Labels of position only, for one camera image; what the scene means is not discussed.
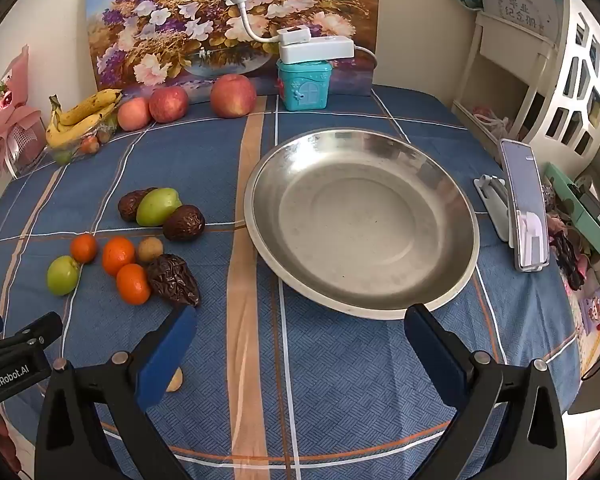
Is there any white lattice furniture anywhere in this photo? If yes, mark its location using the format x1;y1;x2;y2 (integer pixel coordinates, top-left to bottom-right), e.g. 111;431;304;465
525;0;600;158

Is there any large oblong green jujube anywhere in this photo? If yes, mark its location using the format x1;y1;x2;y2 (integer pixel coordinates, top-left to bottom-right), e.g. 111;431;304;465
136;187;182;227

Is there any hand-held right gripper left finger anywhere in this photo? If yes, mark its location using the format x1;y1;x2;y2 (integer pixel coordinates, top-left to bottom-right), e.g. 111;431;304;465
35;304;198;480

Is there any large wrinkled red date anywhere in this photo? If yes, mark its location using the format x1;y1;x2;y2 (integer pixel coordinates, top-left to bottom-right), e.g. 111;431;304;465
146;254;201;308

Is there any smooth dark red date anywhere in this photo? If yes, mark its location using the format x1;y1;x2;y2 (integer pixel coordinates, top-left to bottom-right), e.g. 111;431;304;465
118;187;158;222

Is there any orange mandarin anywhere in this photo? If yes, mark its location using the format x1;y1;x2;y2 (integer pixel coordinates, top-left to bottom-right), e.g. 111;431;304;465
116;263;152;306
101;236;136;277
70;233;99;264

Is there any plastic bag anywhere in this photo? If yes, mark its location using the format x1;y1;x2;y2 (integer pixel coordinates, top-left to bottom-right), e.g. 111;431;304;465
472;105;513;136

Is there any round metal plate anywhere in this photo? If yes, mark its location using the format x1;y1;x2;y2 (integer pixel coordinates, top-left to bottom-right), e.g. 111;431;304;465
243;128;481;320

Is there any smartphone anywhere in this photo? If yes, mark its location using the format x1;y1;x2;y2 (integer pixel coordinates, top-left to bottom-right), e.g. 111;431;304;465
500;138;551;272

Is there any large red apple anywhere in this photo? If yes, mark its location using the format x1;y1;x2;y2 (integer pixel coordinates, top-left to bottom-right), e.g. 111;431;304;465
210;74;257;119

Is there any blue plaid tablecloth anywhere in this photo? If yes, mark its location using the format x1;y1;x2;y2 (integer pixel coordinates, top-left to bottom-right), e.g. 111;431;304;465
0;85;586;480

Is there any small pale red apple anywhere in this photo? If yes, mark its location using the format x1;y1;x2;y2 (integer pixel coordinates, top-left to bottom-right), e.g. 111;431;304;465
117;97;152;132

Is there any pink card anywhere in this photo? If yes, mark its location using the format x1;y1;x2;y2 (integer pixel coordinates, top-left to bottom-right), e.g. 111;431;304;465
580;287;600;336

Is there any clear bag of small fruits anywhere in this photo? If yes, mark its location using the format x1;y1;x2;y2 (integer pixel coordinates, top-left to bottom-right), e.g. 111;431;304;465
50;125;118;166

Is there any dark brown avocado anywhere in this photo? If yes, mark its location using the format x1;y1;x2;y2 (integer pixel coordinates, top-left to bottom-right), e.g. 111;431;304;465
162;204;206;242

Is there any white power strip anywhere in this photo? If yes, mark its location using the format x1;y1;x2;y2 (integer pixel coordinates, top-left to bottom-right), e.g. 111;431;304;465
279;37;378;68

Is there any flower painting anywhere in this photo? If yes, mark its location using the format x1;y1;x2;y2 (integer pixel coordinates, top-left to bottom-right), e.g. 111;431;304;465
85;0;381;92

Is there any small round green jujube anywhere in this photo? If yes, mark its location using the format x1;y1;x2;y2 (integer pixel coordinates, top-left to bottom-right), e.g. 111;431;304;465
47;255;81;296

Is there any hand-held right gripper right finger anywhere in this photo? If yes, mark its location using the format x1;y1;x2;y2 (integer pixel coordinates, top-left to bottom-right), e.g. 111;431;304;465
404;303;568;480

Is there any pink flower bouquet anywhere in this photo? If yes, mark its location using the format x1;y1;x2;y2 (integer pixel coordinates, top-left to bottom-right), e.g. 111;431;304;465
0;45;48;181

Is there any dark cloth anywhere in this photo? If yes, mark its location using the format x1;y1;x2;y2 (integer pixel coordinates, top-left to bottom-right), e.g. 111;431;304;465
550;232;588;291

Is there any yellow banana bunch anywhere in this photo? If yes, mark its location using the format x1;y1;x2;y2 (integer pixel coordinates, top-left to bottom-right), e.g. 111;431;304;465
46;88;123;150

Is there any white phone stand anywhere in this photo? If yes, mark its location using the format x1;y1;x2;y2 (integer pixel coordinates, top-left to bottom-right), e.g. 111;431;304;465
473;174;512;247

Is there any mint green tray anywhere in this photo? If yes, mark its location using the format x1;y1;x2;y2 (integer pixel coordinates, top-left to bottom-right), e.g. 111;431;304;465
544;161;600;261

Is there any medium red apple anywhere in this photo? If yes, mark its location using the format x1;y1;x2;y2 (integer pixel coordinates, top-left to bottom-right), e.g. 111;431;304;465
149;86;189;124

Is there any teal house-shaped box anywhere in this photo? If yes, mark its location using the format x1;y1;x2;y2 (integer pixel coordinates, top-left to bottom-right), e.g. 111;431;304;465
276;58;332;112

